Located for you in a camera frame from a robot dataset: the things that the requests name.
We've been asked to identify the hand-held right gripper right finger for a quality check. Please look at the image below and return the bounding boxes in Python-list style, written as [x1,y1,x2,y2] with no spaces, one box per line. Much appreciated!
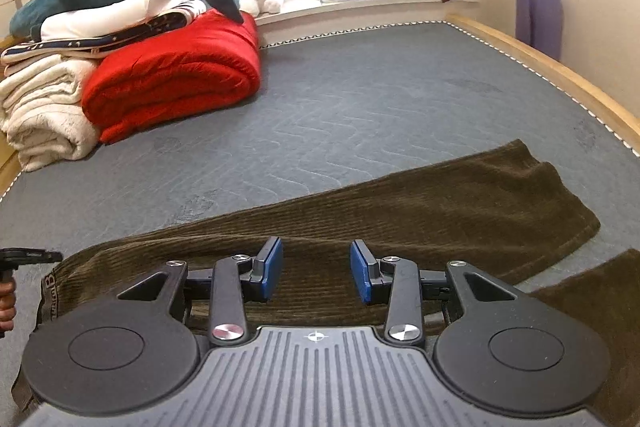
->
[349,239,521,349]

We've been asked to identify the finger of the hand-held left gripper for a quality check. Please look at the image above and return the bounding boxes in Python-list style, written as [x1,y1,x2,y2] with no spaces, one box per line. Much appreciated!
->
[0,247,64,266]

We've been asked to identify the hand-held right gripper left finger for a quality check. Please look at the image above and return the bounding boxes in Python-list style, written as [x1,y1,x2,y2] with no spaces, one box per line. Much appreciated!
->
[116,236,285,349]

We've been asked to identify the brown corduroy pants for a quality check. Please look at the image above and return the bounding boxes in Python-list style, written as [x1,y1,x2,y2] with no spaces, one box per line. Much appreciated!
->
[12,138,640,427]

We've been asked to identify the person's left hand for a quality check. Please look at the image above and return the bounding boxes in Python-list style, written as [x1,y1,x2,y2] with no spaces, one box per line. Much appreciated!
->
[0,279,17,332]

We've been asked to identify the cream fleece folded blanket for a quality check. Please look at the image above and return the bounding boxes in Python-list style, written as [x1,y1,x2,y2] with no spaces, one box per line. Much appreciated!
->
[1,99,102,172]
[0,53,100,118]

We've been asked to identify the grey quilted mattress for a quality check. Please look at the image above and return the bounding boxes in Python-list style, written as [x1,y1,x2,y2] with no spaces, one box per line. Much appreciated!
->
[0,21,640,303]

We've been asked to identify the red folded blanket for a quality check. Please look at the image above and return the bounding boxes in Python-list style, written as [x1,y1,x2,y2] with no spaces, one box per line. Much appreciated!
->
[81,8,262,146]

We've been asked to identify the navy star-patterned blanket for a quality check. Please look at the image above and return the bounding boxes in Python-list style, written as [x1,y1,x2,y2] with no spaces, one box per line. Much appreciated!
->
[0,0,209,66]

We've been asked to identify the white folded quilt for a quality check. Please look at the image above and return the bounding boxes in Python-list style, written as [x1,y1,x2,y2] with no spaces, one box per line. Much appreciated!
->
[39,0,202,42]

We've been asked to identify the white windowsill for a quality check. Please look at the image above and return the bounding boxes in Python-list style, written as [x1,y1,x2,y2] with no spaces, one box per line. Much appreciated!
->
[254,0,482,42]

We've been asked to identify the purple folder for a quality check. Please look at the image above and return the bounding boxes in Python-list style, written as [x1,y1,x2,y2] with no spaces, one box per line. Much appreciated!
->
[515,0,564,61]

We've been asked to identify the wooden bed frame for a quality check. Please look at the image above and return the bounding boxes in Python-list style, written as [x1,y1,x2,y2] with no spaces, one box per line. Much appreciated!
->
[0,13,640,198]

